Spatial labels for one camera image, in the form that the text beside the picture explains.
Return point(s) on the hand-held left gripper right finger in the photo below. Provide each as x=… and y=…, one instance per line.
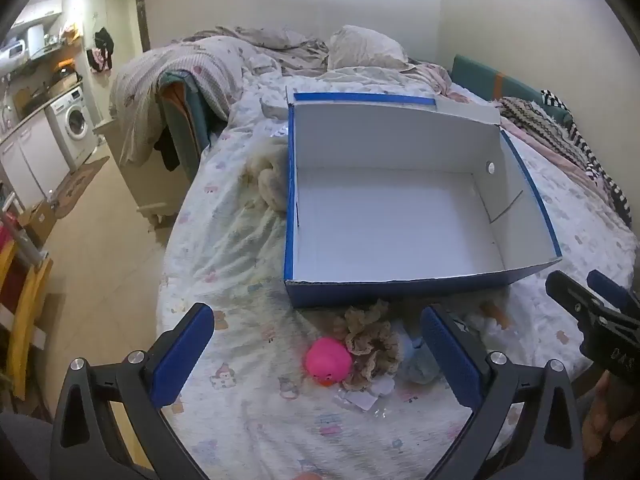
x=450, y=355

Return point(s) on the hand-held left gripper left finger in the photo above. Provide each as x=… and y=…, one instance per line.
x=182, y=355

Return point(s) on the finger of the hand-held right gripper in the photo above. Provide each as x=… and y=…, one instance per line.
x=567, y=292
x=610, y=287

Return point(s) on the light blue plush scrunchie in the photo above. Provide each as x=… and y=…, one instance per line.
x=420, y=360

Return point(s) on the small brown soft toy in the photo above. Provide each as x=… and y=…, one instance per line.
x=496, y=314

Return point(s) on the beige lace scrunchie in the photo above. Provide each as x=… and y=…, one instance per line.
x=370, y=345

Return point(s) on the pink rubber duck toy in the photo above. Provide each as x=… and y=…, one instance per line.
x=327, y=360

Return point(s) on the blue and white cardboard box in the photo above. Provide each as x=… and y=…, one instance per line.
x=390, y=220

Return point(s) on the cream fluffy scrunchie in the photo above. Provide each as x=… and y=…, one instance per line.
x=270, y=175

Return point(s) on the person's right hand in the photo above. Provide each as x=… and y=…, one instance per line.
x=607, y=420

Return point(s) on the printed white bed sheet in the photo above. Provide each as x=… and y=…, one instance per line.
x=240, y=260

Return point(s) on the black and white striped cloth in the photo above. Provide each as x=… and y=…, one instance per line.
x=585, y=150

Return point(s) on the yellow wooden chair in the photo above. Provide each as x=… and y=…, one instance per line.
x=30, y=320

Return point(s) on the white bedside cabinet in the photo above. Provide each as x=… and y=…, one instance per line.
x=145, y=185

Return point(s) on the person's dark clothing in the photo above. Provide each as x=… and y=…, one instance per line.
x=22, y=450

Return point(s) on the small cardboard box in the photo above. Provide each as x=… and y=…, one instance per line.
x=40, y=220

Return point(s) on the brown floor rug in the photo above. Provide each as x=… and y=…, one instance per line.
x=80, y=185

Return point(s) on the black hanging cloth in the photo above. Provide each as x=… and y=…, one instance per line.
x=169, y=152

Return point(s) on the teal padded headboard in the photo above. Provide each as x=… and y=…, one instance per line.
x=480, y=77

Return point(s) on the teal bed footboard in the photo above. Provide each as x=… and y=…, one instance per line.
x=187, y=120

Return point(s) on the white kitchen cabinet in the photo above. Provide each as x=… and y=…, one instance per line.
x=30, y=160

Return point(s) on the white washing machine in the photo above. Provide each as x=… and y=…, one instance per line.
x=72, y=125

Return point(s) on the striped grey quilt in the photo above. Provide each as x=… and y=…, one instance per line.
x=200, y=65

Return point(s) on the dark hanging clothes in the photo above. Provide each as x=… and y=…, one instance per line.
x=102, y=47

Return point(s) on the crumpled beige pillow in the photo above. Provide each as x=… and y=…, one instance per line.
x=365, y=47

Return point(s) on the white water heater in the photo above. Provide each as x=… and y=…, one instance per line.
x=35, y=40

